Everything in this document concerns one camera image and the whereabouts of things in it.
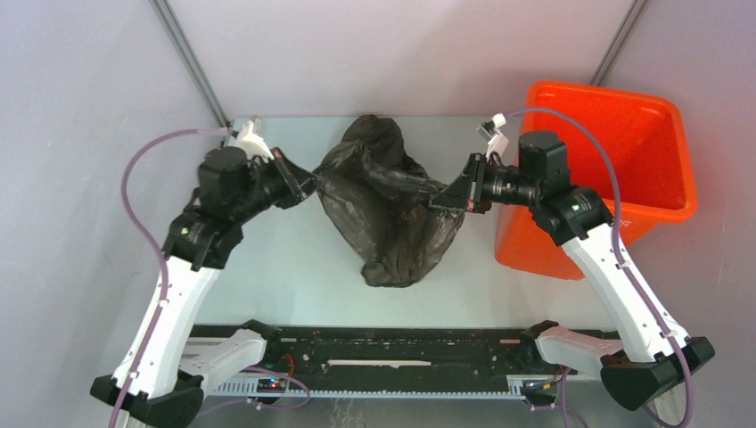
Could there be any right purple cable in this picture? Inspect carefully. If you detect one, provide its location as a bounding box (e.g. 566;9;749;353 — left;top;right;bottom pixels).
505;108;694;428

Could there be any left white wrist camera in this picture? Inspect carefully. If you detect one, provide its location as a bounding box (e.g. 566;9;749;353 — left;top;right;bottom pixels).
226;117;274;161

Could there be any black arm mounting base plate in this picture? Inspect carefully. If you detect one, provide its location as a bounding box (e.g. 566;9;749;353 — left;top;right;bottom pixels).
214;320;560;399

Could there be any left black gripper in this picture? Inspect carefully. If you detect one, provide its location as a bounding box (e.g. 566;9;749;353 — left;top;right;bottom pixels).
231;146;325;223

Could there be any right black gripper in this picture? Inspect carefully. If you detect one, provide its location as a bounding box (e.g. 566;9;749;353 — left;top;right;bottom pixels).
429;153;538;215

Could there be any aluminium frame rail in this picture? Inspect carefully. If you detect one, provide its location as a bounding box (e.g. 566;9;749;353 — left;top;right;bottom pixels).
136;336;675;379

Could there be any black plastic trash bag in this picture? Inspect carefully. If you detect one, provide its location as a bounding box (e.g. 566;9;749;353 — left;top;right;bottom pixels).
314;115;464;288

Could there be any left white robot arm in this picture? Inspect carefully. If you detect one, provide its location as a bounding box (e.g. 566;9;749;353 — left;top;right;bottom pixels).
90;146;318;427

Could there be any orange plastic trash bin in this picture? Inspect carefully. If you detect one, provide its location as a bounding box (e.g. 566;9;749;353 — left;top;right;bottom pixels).
521;81;698;245

